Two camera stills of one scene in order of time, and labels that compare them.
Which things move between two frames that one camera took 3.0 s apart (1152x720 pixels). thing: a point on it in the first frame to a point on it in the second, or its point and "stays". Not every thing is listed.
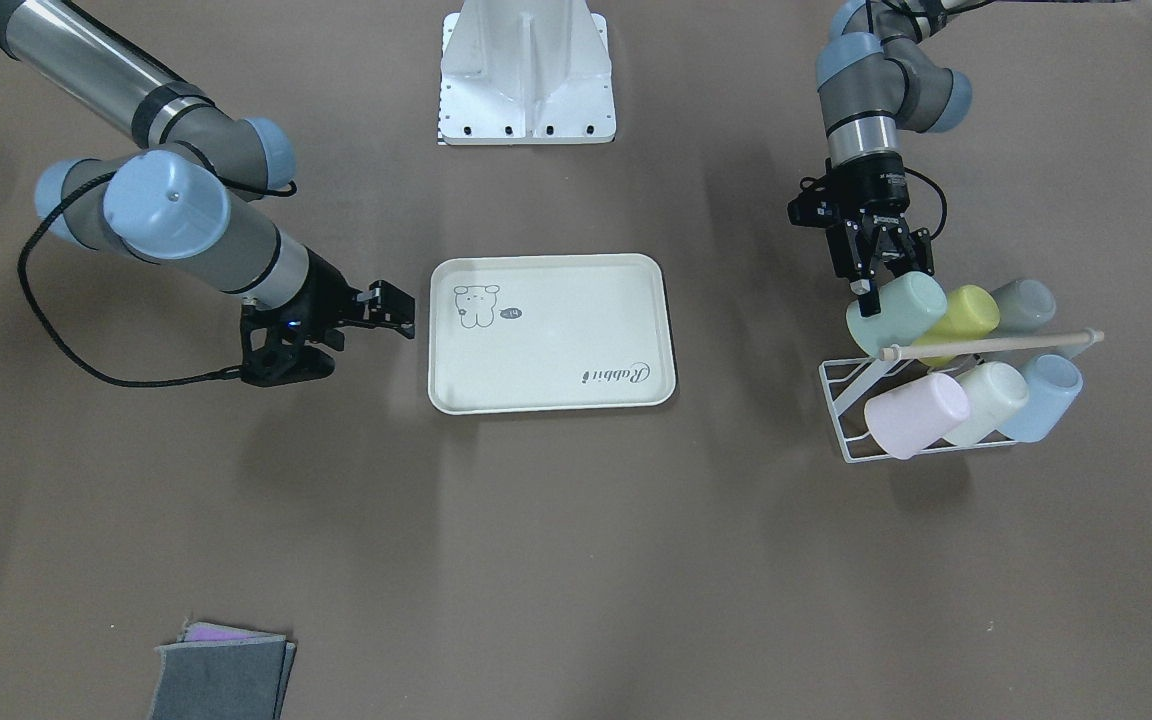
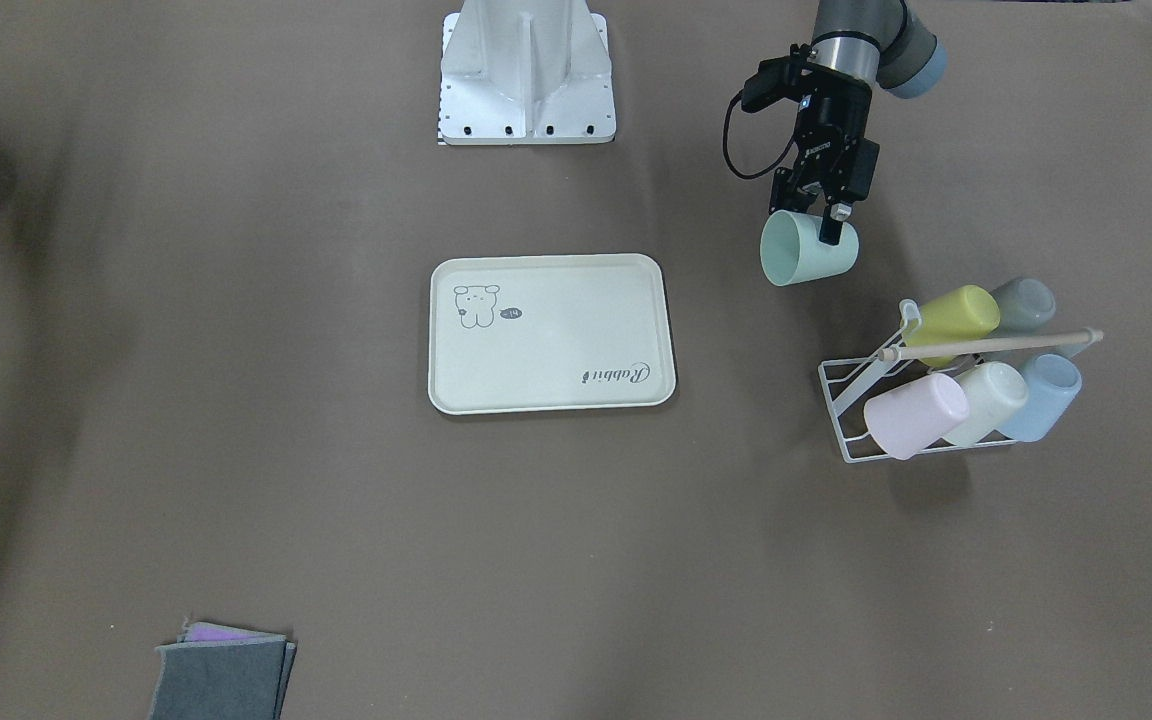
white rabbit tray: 510,334 stays
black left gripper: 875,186 to 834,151
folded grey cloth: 214,672 stays
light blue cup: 1053,384 stays
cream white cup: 997,392 stays
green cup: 909,305 to 791,251
